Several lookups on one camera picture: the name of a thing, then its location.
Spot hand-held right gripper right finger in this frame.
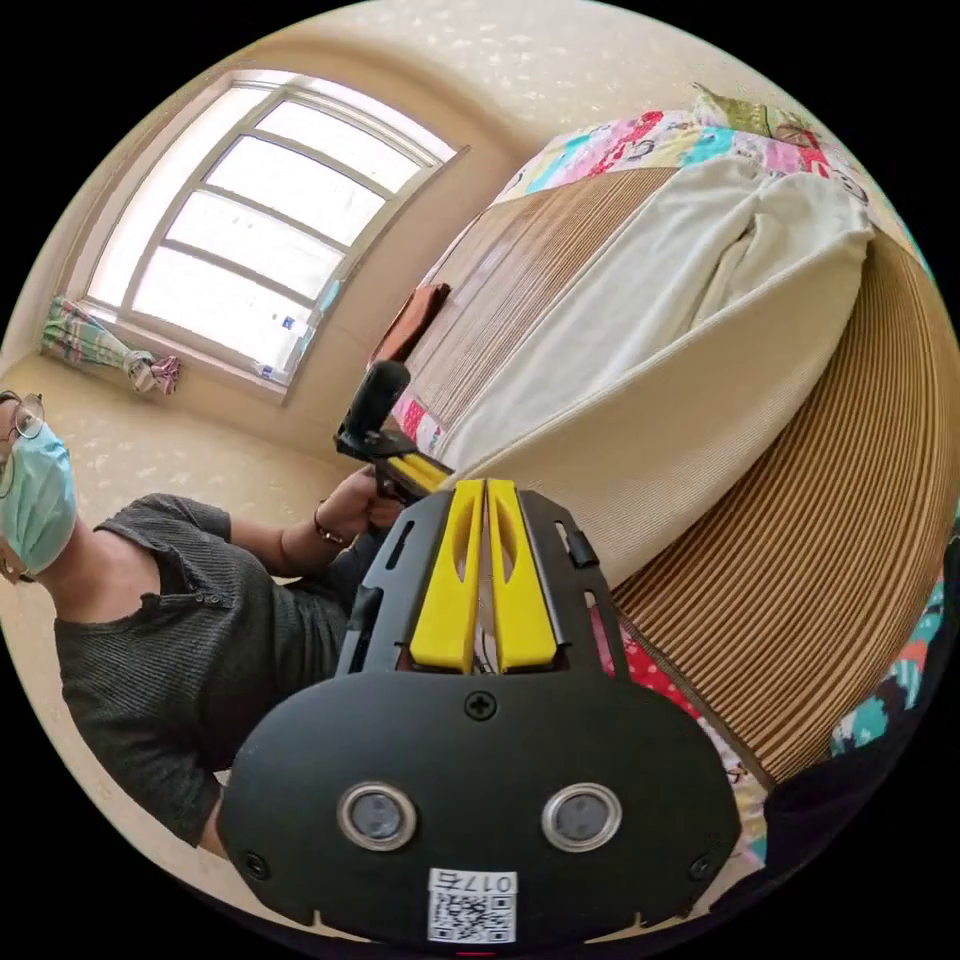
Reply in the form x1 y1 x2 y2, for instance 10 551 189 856
486 479 559 673

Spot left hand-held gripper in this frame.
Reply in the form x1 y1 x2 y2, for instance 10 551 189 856
334 424 456 516

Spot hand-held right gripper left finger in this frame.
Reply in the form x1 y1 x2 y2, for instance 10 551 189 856
409 479 486 673

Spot white pants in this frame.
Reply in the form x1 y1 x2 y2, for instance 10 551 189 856
438 157 877 595

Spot person's left forearm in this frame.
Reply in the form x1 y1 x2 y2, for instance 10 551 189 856
224 503 348 579

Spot person's left hand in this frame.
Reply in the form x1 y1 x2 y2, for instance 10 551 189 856
323 464 403 543

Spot person's body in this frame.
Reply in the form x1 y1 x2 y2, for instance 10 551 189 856
0 389 391 864

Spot bed with woven mat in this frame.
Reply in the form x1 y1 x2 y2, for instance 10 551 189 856
367 82 960 875

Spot window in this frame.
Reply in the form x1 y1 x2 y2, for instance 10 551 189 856
63 71 471 406

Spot striped curtain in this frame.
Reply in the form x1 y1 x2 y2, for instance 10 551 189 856
41 296 183 396

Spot green printed pillow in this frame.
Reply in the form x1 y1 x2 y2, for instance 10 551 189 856
691 82 823 145

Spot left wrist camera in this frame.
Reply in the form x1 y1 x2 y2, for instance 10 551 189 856
341 359 412 445

